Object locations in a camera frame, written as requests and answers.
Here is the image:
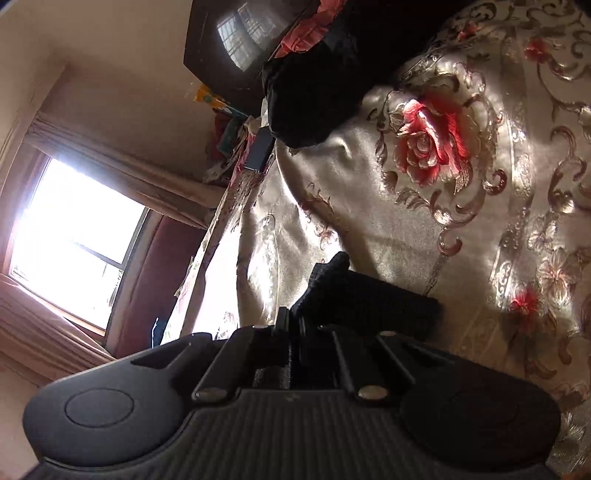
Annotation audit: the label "black knit pants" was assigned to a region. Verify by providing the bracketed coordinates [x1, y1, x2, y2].
[292, 251, 440, 344]

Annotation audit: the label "small black box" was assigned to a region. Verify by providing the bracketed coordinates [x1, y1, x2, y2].
[246, 127, 276, 175]

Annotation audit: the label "red floral pillow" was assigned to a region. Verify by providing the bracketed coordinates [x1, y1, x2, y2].
[274, 0, 348, 58]

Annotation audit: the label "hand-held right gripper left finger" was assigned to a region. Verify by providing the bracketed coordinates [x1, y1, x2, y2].
[131, 307, 292, 402]

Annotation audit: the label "floral satin bedspread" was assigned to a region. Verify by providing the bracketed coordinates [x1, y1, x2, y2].
[161, 0, 591, 480]

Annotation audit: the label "black cloth pile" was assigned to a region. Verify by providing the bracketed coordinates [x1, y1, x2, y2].
[261, 0, 467, 149]

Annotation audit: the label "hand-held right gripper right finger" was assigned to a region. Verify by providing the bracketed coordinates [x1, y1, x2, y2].
[299, 318, 445, 400]

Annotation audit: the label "colourful clutter pile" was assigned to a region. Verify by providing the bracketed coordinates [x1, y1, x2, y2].
[205, 113, 252, 183]

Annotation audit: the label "yellow packet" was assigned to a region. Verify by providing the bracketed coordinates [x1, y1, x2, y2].
[194, 85, 237, 116]

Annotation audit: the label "dark television screen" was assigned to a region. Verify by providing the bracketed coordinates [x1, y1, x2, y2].
[184, 0, 324, 109]

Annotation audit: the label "window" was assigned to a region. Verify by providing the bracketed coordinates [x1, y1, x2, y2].
[9, 154, 149, 330]

